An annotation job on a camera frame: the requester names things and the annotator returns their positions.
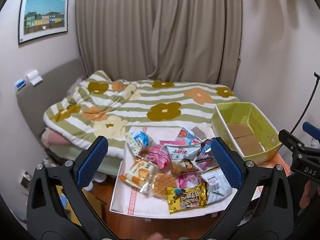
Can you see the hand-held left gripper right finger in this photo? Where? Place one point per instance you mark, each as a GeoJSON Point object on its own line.
{"type": "Point", "coordinates": [225, 165]}

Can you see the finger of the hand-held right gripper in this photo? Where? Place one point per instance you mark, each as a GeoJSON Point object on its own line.
{"type": "Point", "coordinates": [291, 141]}
{"type": "Point", "coordinates": [311, 130]}

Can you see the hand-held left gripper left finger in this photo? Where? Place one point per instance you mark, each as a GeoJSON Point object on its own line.
{"type": "Point", "coordinates": [93, 163]}

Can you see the yellow-green cardboard box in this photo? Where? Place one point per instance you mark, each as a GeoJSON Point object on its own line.
{"type": "Point", "coordinates": [260, 122]}

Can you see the pink strawberry candy packet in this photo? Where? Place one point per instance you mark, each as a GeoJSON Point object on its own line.
{"type": "Point", "coordinates": [188, 180]}

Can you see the clear waffle packet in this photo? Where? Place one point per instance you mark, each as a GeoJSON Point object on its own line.
{"type": "Point", "coordinates": [163, 186]}

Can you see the person's right hand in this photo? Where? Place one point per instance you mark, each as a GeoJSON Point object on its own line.
{"type": "Point", "coordinates": [311, 192]}

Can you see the pale green bed sheet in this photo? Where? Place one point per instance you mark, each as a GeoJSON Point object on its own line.
{"type": "Point", "coordinates": [110, 162]}

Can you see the white grey snack packet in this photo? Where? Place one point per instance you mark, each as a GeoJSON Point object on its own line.
{"type": "Point", "coordinates": [216, 185]}

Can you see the brown chocolate snack packet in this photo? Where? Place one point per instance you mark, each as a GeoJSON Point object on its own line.
{"type": "Point", "coordinates": [205, 150]}

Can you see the pink pillow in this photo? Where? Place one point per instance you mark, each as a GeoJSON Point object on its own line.
{"type": "Point", "coordinates": [56, 137]}

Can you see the white triangular snack packet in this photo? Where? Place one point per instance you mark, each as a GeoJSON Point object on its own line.
{"type": "Point", "coordinates": [180, 153]}

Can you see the orange cake packet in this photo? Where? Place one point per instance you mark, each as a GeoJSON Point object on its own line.
{"type": "Point", "coordinates": [138, 173]}

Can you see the white red blue snack packet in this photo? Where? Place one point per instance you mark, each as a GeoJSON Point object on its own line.
{"type": "Point", "coordinates": [186, 135]}

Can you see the yellow black snack packet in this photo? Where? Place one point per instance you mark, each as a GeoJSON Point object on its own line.
{"type": "Point", "coordinates": [187, 198]}

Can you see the blue white bread packet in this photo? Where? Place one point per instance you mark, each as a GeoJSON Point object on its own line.
{"type": "Point", "coordinates": [138, 140]}

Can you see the pink striped snack packet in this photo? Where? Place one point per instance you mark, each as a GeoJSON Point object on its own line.
{"type": "Point", "coordinates": [158, 157]}

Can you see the green striped floral blanket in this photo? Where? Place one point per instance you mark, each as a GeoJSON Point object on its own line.
{"type": "Point", "coordinates": [140, 105]}

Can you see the grey bed headboard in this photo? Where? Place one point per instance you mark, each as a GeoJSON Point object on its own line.
{"type": "Point", "coordinates": [50, 85]}

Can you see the white tissue roll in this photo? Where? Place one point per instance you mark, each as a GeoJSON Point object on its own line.
{"type": "Point", "coordinates": [33, 77]}

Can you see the small blue white box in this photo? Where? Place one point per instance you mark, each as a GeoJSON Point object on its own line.
{"type": "Point", "coordinates": [20, 83]}

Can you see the beige curtain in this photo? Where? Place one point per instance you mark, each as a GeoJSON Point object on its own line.
{"type": "Point", "coordinates": [150, 30]}

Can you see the wall socket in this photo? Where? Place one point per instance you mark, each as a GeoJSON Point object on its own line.
{"type": "Point", "coordinates": [24, 178]}

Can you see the framed wall poster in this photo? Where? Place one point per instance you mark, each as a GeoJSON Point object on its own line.
{"type": "Point", "coordinates": [43, 16]}

